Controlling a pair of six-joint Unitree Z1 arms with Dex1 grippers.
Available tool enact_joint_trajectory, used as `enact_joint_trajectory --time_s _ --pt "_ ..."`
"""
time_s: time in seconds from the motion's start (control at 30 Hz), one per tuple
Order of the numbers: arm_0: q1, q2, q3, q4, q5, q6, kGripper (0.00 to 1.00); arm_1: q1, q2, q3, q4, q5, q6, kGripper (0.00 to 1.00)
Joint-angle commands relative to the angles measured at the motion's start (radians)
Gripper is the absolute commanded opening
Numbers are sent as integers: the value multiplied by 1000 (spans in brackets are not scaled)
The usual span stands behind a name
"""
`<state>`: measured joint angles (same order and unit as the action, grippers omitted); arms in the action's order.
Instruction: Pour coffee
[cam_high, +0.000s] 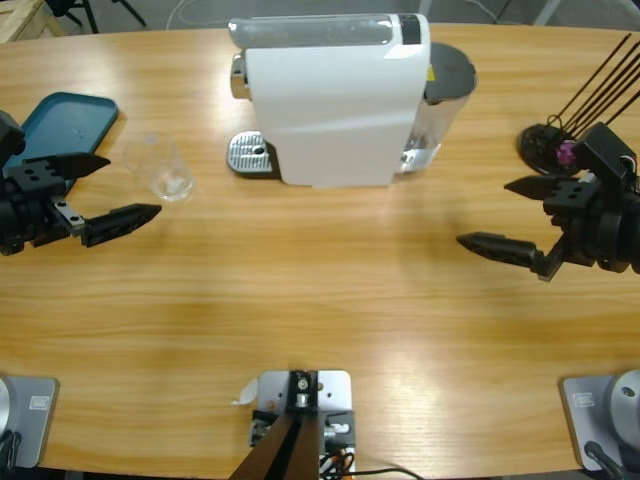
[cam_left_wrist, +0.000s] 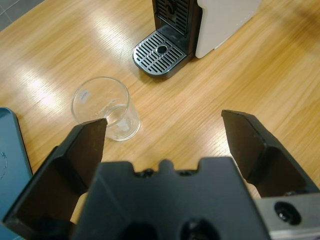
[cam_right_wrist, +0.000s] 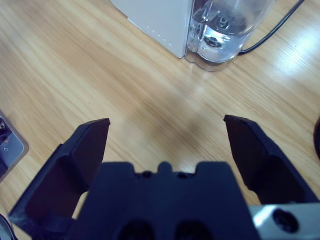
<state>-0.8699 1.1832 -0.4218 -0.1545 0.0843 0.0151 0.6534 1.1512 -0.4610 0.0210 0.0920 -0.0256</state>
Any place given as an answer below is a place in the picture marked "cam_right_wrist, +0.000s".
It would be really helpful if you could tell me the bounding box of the black capsule holder with rods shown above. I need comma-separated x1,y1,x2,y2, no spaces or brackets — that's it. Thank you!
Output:
312,121,320,161

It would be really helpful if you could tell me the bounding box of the clear water tank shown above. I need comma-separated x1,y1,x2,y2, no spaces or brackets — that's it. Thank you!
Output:
184,0,274,72

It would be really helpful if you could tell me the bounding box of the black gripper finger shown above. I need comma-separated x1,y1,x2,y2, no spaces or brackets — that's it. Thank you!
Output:
223,114,320,206
7,118,111,240

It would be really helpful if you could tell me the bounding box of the black machine power cable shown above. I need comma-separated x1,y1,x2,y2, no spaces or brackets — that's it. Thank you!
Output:
239,0,306,54

